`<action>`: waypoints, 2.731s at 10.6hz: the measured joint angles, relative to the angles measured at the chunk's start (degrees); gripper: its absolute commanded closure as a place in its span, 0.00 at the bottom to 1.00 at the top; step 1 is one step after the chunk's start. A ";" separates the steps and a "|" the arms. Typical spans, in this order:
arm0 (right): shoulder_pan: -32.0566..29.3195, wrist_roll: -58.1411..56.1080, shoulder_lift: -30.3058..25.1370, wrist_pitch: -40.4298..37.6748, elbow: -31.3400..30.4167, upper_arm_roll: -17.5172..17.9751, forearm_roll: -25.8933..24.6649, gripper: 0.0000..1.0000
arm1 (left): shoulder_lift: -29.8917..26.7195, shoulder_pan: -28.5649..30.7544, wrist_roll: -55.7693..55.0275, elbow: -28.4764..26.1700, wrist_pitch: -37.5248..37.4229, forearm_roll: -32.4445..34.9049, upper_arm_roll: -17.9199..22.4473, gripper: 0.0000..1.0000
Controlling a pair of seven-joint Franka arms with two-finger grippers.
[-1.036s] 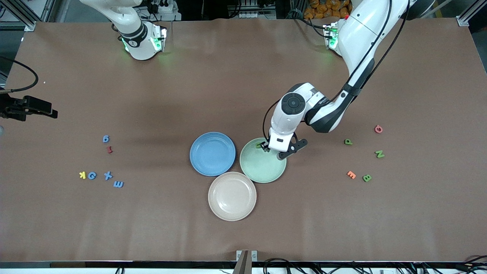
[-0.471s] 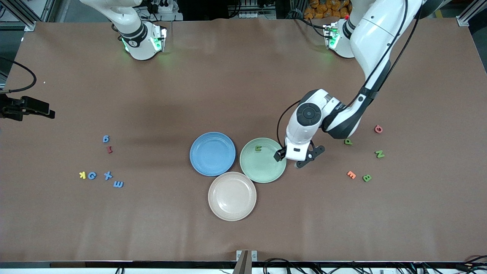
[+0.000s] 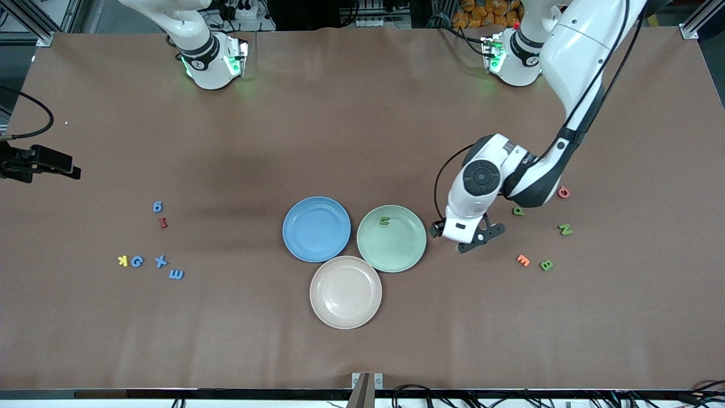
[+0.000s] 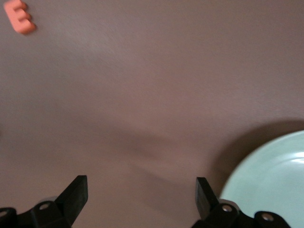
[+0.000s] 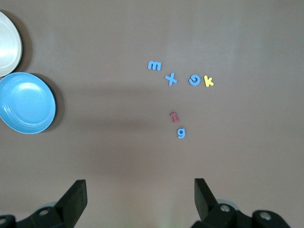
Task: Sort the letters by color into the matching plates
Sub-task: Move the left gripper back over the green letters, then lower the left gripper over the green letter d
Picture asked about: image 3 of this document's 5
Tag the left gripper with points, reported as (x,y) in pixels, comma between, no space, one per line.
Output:
(436,228)

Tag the blue foam letter g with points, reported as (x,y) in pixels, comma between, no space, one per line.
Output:
(132,262)
(157,207)

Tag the green foam letter B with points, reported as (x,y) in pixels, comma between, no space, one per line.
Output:
(546,264)

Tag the green foam letter N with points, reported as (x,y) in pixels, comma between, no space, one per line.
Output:
(564,229)

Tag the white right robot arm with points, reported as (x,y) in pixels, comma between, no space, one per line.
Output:
(192,28)

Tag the green plate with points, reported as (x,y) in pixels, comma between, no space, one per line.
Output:
(396,249)

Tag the orange foam letter E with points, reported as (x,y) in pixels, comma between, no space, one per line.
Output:
(523,260)

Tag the pink plate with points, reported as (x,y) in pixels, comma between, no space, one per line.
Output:
(345,292)

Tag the brown paper table cover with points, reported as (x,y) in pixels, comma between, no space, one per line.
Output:
(362,141)

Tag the blue plate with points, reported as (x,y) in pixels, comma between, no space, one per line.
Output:
(316,229)

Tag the pink foam letter Q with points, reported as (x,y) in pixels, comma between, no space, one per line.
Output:
(559,193)

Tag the blue foam letter X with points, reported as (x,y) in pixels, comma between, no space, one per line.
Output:
(161,261)

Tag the blue foam letter M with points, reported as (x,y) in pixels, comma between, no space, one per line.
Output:
(176,274)

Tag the orange packets pile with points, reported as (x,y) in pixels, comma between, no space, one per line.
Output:
(481,11)

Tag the white power strip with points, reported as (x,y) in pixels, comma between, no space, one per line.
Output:
(244,10)

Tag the aluminium frame profile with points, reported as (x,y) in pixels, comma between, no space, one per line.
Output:
(44,39)
(689,32)

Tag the grey metal bracket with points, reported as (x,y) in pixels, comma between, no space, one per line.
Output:
(378,381)

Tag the grey-brown upright post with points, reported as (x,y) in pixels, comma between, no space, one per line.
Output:
(361,396)

